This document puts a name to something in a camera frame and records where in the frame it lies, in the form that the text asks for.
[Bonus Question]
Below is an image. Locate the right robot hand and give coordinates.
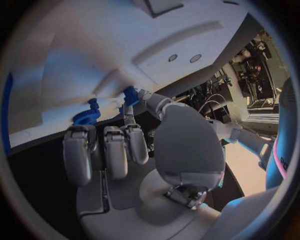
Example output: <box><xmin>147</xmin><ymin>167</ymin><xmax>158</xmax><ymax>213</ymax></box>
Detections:
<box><xmin>61</xmin><ymin>89</ymin><xmax>227</xmax><ymax>240</ymax></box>

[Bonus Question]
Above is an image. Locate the blue peg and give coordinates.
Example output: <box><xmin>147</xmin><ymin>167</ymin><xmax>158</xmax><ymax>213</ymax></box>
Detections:
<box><xmin>121</xmin><ymin>85</ymin><xmax>142</xmax><ymax>108</ymax></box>

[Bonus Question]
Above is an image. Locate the white task board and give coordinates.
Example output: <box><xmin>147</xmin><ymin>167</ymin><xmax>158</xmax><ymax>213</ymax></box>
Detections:
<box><xmin>7</xmin><ymin>0</ymin><xmax>250</xmax><ymax>149</ymax></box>

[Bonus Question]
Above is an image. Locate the cluttered workshop desk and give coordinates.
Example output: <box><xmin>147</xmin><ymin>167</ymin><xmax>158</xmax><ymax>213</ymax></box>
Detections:
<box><xmin>175</xmin><ymin>69</ymin><xmax>235</xmax><ymax>124</ymax></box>

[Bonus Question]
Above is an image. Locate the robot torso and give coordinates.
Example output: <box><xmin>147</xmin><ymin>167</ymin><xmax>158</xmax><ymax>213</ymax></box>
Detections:
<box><xmin>265</xmin><ymin>76</ymin><xmax>295</xmax><ymax>191</ymax></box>

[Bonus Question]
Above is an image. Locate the dark equipment rack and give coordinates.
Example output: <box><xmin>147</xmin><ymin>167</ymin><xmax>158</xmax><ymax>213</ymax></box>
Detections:
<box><xmin>230</xmin><ymin>30</ymin><xmax>284</xmax><ymax>111</ymax></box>

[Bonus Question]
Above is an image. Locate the blue gear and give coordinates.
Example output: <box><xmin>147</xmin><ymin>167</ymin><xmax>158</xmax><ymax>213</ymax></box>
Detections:
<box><xmin>71</xmin><ymin>98</ymin><xmax>102</xmax><ymax>126</ymax></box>

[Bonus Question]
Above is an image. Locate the white cable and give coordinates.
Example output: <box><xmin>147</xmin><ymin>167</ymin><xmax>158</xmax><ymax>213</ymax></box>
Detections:
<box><xmin>197</xmin><ymin>93</ymin><xmax>232</xmax><ymax>117</ymax></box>

